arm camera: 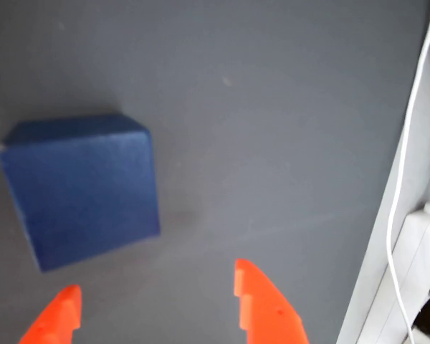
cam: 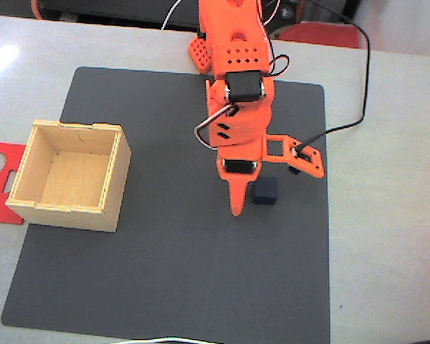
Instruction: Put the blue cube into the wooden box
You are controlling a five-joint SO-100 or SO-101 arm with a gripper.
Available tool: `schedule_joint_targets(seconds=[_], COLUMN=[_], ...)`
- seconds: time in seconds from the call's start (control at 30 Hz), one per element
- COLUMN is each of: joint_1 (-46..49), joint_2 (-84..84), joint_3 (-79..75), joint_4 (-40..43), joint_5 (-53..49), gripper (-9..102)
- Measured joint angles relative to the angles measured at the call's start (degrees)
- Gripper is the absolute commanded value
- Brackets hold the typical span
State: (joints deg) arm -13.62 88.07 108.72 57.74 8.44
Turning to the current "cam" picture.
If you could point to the red object behind table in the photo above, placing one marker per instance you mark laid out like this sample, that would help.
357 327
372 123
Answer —
319 34

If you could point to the dark grey mat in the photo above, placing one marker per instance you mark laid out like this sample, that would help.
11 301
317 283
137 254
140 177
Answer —
165 268

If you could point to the open wooden box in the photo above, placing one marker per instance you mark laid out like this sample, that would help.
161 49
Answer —
75 175

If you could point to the orange camera mount with camera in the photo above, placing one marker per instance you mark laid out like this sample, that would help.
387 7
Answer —
308 166

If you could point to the dark blue cube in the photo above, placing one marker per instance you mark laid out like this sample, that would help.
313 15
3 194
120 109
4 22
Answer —
267 191

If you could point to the red flat cutout plate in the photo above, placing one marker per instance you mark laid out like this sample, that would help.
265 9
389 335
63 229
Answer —
3 211

